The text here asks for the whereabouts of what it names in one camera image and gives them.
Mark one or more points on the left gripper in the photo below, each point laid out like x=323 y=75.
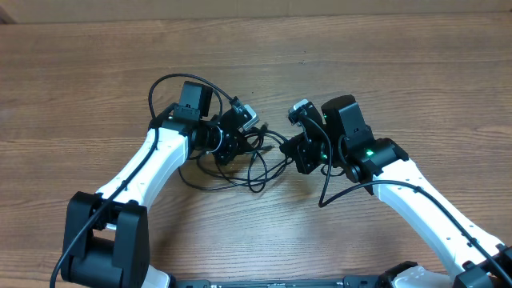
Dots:
x=231 y=148

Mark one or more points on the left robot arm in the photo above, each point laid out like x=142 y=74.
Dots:
x=106 y=239

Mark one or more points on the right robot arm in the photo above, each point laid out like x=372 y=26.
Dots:
x=337 y=136

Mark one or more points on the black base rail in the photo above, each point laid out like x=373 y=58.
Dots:
x=276 y=284

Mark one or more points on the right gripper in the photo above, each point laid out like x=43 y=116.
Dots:
x=300 y=153

